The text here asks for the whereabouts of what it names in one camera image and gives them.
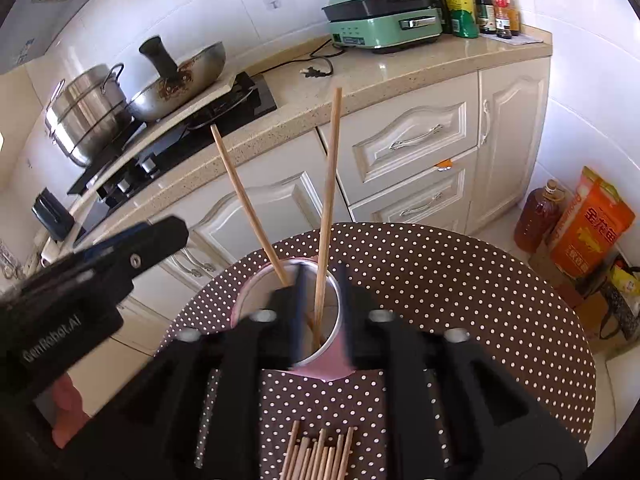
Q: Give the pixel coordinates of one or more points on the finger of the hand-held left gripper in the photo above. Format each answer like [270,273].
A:
[150,245]
[112,239]

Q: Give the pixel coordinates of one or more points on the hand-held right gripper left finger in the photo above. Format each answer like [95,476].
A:
[298,310]

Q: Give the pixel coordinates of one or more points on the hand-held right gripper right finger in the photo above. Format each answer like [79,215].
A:
[345,310]

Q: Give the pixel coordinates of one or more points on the pink cup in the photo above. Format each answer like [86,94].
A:
[257,292]

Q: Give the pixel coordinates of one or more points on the slender wooden chopstick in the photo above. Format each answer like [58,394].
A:
[251,210]
[327,210]

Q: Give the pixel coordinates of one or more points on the pile of wooden chopsticks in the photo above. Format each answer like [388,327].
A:
[320,460]

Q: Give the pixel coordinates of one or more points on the person's left hand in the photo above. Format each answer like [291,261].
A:
[66,402]

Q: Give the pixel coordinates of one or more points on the black container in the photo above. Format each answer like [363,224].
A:
[52,215]

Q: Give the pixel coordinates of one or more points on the polka dot round table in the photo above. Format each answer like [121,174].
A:
[450,285]

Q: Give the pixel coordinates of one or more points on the stainless steel stock pot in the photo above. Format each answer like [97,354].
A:
[85,120]

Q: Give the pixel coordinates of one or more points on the cream cabinet drawer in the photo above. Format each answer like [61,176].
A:
[410,200]
[410,135]

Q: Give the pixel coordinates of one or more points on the black gas stove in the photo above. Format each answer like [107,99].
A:
[252,100]

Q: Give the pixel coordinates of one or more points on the large cooking oil bottle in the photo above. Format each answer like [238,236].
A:
[537,220]

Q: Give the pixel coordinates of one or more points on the range hood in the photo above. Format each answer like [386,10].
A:
[60,20]

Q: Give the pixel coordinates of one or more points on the cardboard box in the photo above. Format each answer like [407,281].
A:
[580,305]

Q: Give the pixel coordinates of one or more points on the cream cabinet door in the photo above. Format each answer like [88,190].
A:
[515,135]

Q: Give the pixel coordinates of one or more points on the orange rice bag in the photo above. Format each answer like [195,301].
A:
[590,230]

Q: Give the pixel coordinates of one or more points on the black and yellow bag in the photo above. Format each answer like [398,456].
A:
[622,290]

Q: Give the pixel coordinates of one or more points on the green electric cooker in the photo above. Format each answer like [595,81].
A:
[380,25]

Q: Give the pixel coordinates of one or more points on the green and yellow bottle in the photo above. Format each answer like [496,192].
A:
[460,5]

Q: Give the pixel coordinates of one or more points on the small orange label bottle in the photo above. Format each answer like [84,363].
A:
[514,21]

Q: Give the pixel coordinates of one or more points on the red label sauce bottle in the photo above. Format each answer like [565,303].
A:
[500,0]

